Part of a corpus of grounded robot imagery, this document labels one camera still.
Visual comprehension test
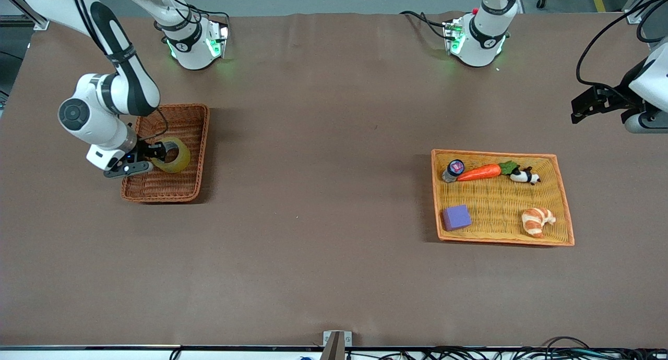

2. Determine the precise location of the clear yellowish tape roll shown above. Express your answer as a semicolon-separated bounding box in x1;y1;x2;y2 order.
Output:
150;137;192;174

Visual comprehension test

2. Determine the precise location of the brown wicker basket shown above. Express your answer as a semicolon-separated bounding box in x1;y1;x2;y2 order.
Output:
121;104;210;203

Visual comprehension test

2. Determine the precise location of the orange-yellow wicker tray basket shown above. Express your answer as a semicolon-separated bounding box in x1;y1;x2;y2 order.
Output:
431;149;575;247

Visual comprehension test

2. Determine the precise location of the black white panda toy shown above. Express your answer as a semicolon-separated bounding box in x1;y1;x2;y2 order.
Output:
510;166;541;186

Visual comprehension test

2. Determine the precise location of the toy croissant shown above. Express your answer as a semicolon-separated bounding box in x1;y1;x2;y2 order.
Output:
521;208;557;239

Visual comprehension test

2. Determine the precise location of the orange toy carrot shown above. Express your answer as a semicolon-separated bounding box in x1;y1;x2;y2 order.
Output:
457;161;520;182

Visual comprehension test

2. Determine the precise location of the small bottle purple cap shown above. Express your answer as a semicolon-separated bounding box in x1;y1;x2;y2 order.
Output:
442;159;466;184

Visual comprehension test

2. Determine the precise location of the purple foam cube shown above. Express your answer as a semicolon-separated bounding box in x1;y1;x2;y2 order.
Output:
442;204;472;232

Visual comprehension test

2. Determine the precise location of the brown table cover sheet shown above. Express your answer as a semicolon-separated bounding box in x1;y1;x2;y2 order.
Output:
0;11;668;348

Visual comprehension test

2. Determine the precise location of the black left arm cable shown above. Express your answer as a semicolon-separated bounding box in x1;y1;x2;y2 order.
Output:
575;0;668;92

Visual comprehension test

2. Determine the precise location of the aluminium frame post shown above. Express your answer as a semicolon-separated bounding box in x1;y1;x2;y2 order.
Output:
624;0;668;25
0;0;53;31

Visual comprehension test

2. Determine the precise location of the black arm base cable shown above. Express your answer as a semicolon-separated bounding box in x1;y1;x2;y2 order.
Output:
399;10;449;40

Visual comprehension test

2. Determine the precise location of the metal table edge bracket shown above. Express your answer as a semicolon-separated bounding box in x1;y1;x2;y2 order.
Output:
323;330;353;360

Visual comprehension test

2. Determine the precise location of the black cable bundle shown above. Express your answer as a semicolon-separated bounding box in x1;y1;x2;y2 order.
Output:
344;337;668;360

